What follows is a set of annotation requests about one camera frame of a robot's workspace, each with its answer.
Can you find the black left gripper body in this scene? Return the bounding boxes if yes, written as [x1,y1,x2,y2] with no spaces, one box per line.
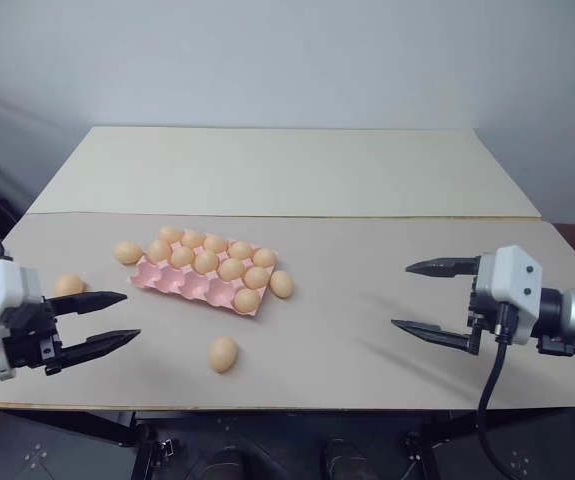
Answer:
[0,297,66,376]

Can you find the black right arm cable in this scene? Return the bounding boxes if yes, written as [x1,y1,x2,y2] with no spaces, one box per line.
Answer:
[475,301,515,480]

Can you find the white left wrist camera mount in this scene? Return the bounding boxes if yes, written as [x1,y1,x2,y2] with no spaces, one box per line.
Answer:
[0,258,44,380]

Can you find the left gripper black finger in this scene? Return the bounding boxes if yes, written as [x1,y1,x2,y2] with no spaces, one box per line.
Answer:
[46,291,129,318]
[60,328,142,366]

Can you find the black table frame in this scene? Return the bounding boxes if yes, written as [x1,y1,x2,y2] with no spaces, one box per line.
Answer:
[0,401,575,480]

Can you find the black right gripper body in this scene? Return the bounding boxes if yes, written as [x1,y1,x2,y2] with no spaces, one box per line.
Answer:
[464,255,501,356]

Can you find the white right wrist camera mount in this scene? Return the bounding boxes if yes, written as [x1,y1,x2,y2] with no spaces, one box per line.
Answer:
[473,245,544,347]

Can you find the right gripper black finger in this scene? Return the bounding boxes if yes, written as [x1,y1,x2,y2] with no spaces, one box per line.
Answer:
[390,318,479,354]
[404,255,482,279]

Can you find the pink egg tray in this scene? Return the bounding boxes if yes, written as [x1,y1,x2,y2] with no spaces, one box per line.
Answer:
[126,233,281,320]

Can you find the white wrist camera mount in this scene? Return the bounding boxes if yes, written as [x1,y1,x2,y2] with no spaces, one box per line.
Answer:
[473,245,544,347]
[0,258,44,380]

